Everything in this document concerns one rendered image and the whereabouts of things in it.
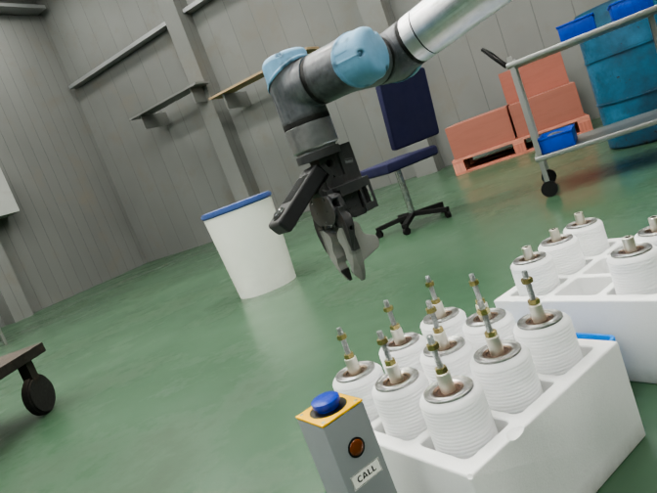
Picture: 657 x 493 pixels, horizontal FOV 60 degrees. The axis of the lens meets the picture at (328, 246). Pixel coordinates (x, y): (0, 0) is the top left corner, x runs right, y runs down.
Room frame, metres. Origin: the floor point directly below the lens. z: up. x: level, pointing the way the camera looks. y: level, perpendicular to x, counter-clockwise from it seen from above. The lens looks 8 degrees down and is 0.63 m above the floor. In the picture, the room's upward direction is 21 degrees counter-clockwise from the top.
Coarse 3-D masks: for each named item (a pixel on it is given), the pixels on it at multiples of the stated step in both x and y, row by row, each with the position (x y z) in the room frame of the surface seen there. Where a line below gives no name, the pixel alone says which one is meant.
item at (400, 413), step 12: (420, 372) 0.89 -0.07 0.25; (420, 384) 0.85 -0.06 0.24; (372, 396) 0.88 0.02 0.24; (384, 396) 0.85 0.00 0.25; (396, 396) 0.84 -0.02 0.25; (408, 396) 0.84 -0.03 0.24; (420, 396) 0.85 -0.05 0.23; (384, 408) 0.86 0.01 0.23; (396, 408) 0.84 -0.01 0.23; (408, 408) 0.84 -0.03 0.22; (384, 420) 0.87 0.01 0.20; (396, 420) 0.85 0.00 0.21; (408, 420) 0.84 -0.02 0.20; (420, 420) 0.84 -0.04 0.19; (396, 432) 0.85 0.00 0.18; (408, 432) 0.84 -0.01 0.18; (420, 432) 0.84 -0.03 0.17
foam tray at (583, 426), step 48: (576, 384) 0.82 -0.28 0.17; (624, 384) 0.88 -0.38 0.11; (384, 432) 0.91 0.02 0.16; (528, 432) 0.75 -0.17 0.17; (576, 432) 0.80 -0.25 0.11; (624, 432) 0.86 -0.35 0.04; (432, 480) 0.75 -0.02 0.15; (480, 480) 0.69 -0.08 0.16; (528, 480) 0.73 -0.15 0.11; (576, 480) 0.78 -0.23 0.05
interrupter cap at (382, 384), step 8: (400, 368) 0.92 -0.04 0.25; (408, 368) 0.91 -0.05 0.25; (384, 376) 0.92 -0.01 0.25; (408, 376) 0.88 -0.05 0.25; (416, 376) 0.87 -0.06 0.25; (376, 384) 0.89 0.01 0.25; (384, 384) 0.88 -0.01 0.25; (392, 384) 0.88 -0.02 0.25; (400, 384) 0.86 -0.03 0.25; (408, 384) 0.85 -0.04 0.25
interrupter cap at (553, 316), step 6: (546, 312) 0.93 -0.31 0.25; (552, 312) 0.92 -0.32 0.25; (558, 312) 0.91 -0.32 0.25; (522, 318) 0.94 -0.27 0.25; (528, 318) 0.93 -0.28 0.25; (552, 318) 0.90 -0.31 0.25; (558, 318) 0.88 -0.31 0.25; (522, 324) 0.92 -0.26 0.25; (528, 324) 0.91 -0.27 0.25; (534, 324) 0.91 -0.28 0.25; (540, 324) 0.89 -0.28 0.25; (546, 324) 0.88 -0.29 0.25; (552, 324) 0.88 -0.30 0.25; (528, 330) 0.89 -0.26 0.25
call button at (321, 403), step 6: (318, 396) 0.74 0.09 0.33; (324, 396) 0.73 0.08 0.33; (330, 396) 0.73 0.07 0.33; (336, 396) 0.72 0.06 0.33; (312, 402) 0.73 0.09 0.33; (318, 402) 0.72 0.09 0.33; (324, 402) 0.72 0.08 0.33; (330, 402) 0.71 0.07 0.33; (336, 402) 0.72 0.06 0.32; (318, 408) 0.72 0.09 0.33; (324, 408) 0.71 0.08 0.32; (330, 408) 0.72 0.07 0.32
